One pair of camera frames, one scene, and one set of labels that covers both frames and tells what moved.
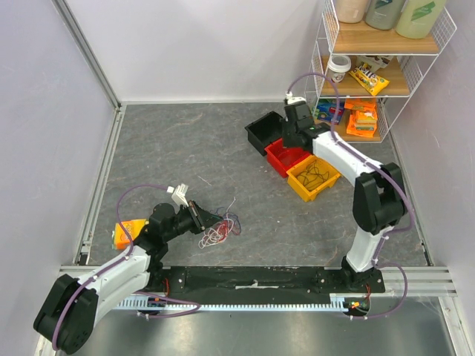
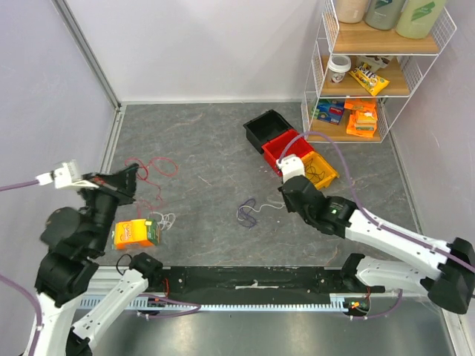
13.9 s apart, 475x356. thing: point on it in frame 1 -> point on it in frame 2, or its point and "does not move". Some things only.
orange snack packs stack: x=361 y=118 does not move
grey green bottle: x=383 y=14 does not move
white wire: x=227 y=209 -> x=262 y=205
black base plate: x=264 y=281 does not move
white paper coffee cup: x=338 y=66 does not move
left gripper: x=201 y=218 -> x=121 y=184
